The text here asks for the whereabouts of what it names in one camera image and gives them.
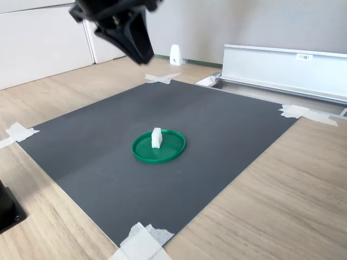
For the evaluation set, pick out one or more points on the small white plastic terminal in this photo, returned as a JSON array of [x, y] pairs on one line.
[[156, 139]]

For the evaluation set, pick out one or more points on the round green lid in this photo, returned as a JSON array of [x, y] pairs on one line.
[[173, 146]]

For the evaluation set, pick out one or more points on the white tape cross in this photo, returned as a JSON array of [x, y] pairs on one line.
[[162, 78]]

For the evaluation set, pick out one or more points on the white cabinet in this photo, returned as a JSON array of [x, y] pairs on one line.
[[40, 40]]

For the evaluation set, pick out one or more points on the dark grey mat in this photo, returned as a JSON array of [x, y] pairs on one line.
[[108, 162]]

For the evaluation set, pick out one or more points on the white tape strip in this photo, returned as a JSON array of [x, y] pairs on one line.
[[19, 132], [141, 243], [298, 111]]

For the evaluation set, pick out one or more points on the small white label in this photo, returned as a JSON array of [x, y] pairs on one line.
[[304, 57]]

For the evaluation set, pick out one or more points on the small white bracket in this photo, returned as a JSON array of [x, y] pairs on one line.
[[175, 55]]

